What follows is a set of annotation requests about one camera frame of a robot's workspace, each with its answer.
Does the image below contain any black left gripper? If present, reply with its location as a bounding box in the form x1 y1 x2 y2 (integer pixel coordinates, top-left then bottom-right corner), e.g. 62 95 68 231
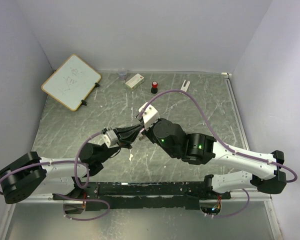
98 124 143 163

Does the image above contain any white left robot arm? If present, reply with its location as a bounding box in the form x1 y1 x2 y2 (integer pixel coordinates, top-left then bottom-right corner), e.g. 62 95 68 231
0 124 144 204

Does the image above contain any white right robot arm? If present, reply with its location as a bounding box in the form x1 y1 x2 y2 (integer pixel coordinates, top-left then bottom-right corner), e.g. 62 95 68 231
143 118 287 199

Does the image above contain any red black stamp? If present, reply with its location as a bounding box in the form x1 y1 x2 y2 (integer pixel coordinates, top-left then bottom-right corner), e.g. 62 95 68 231
150 81 158 94

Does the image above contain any white plastic clip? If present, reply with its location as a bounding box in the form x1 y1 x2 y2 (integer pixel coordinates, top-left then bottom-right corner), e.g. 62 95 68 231
180 79 191 92

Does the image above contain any white cardboard box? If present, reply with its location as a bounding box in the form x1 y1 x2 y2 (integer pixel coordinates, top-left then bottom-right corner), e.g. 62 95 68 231
125 73 145 91

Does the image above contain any clear plastic cup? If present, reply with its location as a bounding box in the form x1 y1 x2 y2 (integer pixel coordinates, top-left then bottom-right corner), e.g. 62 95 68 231
117 68 128 81

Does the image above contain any wood framed whiteboard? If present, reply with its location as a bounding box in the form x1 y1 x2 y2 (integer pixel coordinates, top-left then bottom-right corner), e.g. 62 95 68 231
41 54 102 112

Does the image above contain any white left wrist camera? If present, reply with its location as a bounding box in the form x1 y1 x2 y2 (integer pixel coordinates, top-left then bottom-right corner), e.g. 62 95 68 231
101 128 119 148

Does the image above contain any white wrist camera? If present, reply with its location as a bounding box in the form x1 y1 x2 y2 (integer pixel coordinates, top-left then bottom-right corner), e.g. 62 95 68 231
101 128 119 148
141 104 160 131

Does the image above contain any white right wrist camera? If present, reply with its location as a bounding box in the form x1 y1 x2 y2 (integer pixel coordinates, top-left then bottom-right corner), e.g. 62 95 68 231
141 104 160 131

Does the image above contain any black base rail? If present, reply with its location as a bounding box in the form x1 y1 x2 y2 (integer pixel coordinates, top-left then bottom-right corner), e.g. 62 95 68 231
66 180 231 210

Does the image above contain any white corner bracket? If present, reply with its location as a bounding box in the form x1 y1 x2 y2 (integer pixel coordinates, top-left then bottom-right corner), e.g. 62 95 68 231
221 72 232 78

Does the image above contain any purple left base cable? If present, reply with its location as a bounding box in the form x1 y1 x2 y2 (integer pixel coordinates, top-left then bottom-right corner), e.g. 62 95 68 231
54 193 112 221

